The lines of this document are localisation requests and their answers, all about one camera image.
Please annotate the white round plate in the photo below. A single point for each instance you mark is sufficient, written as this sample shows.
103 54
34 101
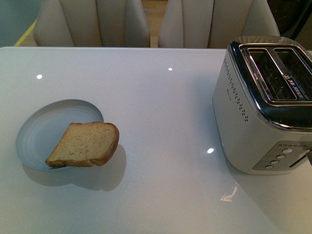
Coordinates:
42 131

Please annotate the toasted bread slice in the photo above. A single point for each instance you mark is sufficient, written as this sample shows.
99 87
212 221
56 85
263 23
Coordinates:
85 145

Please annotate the white chrome two-slot toaster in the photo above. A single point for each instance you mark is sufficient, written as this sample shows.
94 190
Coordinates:
263 105

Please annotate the beige chair left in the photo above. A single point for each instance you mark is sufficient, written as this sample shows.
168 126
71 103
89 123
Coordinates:
92 23

